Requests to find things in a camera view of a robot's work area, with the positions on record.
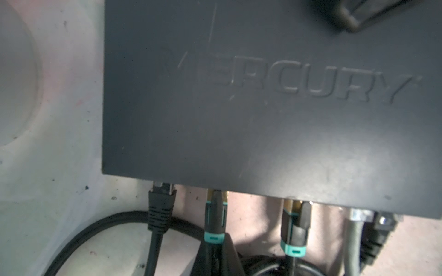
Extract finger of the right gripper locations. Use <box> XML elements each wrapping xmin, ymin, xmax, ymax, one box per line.
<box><xmin>315</xmin><ymin>0</ymin><xmax>418</xmax><ymax>33</ymax></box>

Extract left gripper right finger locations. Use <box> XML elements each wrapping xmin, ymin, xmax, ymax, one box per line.
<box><xmin>222</xmin><ymin>233</ymin><xmax>246</xmax><ymax>276</ymax></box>

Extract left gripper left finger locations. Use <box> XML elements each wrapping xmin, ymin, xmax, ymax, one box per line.
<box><xmin>191</xmin><ymin>241</ymin><xmax>212</xmax><ymax>276</ymax></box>

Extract black network switch box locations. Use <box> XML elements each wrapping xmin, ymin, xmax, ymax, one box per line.
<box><xmin>102</xmin><ymin>1</ymin><xmax>442</xmax><ymax>219</ymax></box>

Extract grey ethernet cable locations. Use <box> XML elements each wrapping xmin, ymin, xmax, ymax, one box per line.
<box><xmin>343</xmin><ymin>207</ymin><xmax>375</xmax><ymax>276</ymax></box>

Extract long black cable pair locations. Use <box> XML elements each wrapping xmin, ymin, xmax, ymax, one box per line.
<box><xmin>41</xmin><ymin>188</ymin><xmax>229</xmax><ymax>276</ymax></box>

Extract clear tape roll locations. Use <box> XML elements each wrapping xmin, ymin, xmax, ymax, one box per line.
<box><xmin>1</xmin><ymin>1</ymin><xmax>43</xmax><ymax>147</ymax></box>

